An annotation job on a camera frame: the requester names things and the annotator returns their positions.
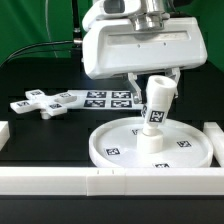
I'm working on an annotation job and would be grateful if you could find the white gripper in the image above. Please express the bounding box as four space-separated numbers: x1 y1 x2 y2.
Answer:
83 17 207 104

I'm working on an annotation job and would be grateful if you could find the white round table top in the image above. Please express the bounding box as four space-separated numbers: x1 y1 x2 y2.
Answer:
89 117 213 168

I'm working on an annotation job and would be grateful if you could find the white marker sheet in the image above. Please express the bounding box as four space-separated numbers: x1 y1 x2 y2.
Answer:
65 90 143 110

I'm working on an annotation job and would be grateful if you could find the white cross-shaped table base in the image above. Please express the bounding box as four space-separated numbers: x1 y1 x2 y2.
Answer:
10 89 77 120

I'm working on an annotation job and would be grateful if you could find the white right rail block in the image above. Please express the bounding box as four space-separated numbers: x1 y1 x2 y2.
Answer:
203 122 224 168

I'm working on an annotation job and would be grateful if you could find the white rail block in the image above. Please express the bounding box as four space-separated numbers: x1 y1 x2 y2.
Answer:
203 122 224 168
0 121 10 151

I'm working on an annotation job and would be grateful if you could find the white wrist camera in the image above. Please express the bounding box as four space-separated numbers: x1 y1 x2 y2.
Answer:
82 0 141 31

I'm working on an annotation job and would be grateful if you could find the black upright cable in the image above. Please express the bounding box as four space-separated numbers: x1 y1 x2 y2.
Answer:
71 0 83 42

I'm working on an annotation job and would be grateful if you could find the white front rail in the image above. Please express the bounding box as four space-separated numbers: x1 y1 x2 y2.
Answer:
0 167 224 196

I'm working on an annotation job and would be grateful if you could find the white left rail block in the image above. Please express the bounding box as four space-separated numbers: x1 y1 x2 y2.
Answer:
0 121 10 151

